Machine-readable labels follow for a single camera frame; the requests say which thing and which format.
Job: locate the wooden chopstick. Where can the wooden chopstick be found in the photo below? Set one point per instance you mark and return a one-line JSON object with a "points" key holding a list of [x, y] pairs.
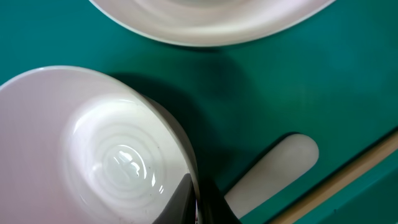
{"points": [[339, 180]]}

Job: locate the white plastic fork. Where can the white plastic fork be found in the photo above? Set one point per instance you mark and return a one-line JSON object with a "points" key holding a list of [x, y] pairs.
{"points": [[282, 165]]}

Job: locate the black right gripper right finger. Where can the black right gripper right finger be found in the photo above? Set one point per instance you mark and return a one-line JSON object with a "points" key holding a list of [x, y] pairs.
{"points": [[214, 208]]}

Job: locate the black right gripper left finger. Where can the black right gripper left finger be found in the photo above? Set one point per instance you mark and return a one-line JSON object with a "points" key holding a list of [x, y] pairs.
{"points": [[181, 208]]}

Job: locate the small pink plate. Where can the small pink plate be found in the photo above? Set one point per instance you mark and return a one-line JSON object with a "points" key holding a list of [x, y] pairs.
{"points": [[79, 146]]}

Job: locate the large white plate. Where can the large white plate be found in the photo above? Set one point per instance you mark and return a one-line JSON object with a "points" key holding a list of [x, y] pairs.
{"points": [[204, 23]]}

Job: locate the teal plastic tray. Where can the teal plastic tray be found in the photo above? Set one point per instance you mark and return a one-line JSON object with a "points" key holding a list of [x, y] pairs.
{"points": [[332, 77]]}

